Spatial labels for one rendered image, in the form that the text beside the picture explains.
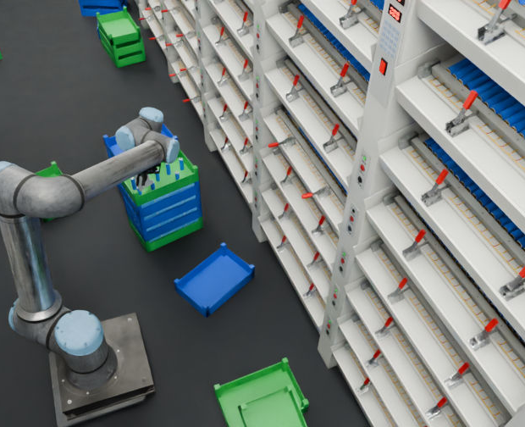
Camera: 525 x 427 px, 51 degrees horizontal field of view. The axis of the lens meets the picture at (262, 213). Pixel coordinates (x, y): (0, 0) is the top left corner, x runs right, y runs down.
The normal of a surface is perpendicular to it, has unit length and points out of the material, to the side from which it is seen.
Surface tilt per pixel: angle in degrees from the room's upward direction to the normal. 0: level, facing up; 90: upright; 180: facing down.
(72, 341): 7
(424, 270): 17
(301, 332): 0
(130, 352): 2
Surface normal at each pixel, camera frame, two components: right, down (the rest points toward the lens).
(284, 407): 0.15, -0.41
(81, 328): 0.14, -0.64
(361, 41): -0.25, -0.55
